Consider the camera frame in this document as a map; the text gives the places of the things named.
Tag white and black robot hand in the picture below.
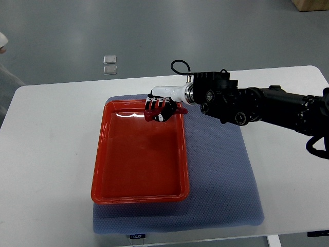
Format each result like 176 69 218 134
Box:
144 86 187 110

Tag red chili pepper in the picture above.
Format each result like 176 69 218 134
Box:
144 107 188 122

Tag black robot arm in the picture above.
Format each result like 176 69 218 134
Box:
185 69 328 159

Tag red plastic tray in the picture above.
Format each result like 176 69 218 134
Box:
91 100 190 205

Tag upper metal floor plate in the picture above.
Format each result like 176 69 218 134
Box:
103 55 117 64

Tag blue-grey textured mat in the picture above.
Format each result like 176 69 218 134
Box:
93 95 264 235

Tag black label tag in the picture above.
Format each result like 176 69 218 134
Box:
129 234 146 239

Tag person in white clothing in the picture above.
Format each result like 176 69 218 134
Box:
0 31 26 129

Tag cardboard box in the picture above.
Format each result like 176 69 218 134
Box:
292 0 328 12

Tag white table leg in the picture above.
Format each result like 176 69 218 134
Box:
266 235 282 247

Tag black table control panel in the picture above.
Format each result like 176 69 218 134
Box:
307 230 329 237

